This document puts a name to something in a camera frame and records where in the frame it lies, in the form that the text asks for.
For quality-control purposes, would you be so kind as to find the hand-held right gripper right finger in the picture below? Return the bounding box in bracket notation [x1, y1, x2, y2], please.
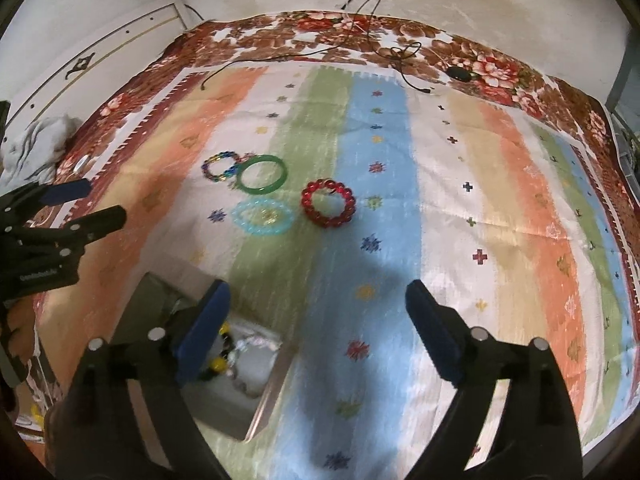
[400, 280, 586, 480]

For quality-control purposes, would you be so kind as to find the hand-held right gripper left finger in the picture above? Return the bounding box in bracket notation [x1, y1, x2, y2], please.
[47, 279, 233, 480]

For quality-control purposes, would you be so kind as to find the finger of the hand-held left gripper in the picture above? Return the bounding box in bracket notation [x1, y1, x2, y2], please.
[10, 205, 127, 261]
[0, 179, 93, 233]

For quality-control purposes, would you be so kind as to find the grey cardboard box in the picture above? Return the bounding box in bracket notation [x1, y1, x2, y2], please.
[112, 271, 297, 444]

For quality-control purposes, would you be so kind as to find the light blue beaded bracelet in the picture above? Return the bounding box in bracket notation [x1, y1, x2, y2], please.
[230, 197, 293, 236]

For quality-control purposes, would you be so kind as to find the multicolour beaded bracelet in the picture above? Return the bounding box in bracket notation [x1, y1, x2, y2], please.
[201, 152, 243, 184]

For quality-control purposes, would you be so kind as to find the green bangle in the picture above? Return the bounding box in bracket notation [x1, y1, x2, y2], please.
[236, 155, 290, 194]

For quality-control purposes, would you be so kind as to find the red beaded bracelet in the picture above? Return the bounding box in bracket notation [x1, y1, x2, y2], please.
[300, 179, 357, 228]

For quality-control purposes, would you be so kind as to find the white crumpled cloth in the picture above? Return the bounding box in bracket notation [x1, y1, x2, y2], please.
[0, 115, 82, 189]

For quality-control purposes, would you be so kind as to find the striped pastel cloth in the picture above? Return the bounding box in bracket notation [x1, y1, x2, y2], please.
[37, 61, 640, 480]

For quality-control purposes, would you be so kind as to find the brown floral blanket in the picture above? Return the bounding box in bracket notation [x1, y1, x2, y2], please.
[20, 9, 633, 453]

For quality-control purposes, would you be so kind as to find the yellow and black beaded bracelet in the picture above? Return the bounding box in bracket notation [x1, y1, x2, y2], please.
[199, 322, 242, 382]

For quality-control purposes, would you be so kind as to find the white beaded bracelet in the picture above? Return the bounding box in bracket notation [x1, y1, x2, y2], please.
[234, 332, 282, 357]

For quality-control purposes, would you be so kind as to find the black cable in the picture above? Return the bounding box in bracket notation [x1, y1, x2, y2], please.
[365, 0, 434, 95]
[200, 0, 396, 92]

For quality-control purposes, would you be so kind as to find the grey metal frame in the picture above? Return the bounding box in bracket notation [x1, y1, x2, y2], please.
[604, 35, 640, 177]

